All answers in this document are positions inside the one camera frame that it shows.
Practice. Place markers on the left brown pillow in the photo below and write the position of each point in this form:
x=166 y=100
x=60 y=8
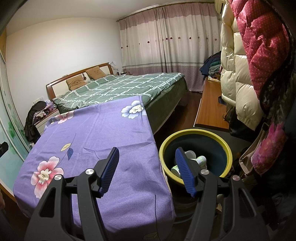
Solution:
x=75 y=82

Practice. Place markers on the wooden desk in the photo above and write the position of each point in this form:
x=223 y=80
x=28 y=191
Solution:
x=210 y=112

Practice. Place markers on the white nightstand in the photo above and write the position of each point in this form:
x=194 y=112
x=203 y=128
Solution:
x=40 y=125

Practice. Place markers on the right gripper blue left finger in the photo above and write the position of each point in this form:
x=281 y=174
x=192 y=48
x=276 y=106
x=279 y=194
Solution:
x=109 y=170

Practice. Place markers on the purple floral tablecloth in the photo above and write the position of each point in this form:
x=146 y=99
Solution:
x=138 y=204

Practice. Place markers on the beige air conditioner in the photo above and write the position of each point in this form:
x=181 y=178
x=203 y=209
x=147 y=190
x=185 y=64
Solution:
x=219 y=5

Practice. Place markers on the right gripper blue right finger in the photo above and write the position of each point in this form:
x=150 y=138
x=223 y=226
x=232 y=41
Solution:
x=186 y=171

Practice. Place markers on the red puffer jacket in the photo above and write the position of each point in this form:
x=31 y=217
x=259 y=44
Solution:
x=264 y=37

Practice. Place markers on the right brown pillow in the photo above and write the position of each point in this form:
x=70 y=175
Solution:
x=95 y=73

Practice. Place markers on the clothes pile on desk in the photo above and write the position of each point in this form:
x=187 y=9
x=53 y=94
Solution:
x=211 y=61

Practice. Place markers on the dark clothes pile on nightstand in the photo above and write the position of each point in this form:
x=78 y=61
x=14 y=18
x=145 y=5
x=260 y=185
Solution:
x=31 y=133

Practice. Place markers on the pink white curtain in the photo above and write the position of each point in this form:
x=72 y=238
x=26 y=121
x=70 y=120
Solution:
x=171 y=38

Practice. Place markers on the white paper cup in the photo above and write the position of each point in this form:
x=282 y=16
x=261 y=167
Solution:
x=190 y=154

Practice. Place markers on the bed with green plaid quilt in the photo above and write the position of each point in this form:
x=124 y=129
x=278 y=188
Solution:
x=160 y=92

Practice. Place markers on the yellow rim trash bin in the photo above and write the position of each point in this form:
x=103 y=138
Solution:
x=203 y=143

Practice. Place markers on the cream puffer jacket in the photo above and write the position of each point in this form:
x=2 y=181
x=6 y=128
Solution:
x=236 y=85

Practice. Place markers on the pink floral garment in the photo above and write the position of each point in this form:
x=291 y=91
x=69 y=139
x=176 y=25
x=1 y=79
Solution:
x=269 y=148

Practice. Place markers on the wooden headboard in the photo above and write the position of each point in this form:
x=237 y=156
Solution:
x=60 y=87

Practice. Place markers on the sliding wardrobe door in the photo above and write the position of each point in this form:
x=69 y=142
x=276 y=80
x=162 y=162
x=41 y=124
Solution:
x=16 y=146

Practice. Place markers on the brown pillow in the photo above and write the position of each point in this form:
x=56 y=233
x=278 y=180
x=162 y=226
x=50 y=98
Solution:
x=95 y=73
x=75 y=82

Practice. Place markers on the green white drink bottle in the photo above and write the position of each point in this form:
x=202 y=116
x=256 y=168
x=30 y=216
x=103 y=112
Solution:
x=201 y=160

